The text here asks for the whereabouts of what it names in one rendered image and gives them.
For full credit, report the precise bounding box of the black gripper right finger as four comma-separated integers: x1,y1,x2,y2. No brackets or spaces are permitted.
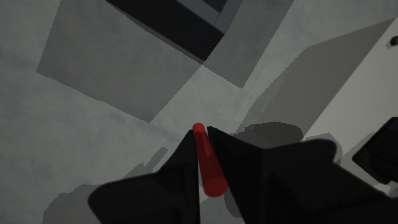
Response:
207,126,337,224

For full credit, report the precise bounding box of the dark red peg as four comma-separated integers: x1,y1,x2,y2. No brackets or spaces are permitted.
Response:
192,123,228,197

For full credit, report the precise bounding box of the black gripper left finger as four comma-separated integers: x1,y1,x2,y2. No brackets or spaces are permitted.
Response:
88,129,200,224

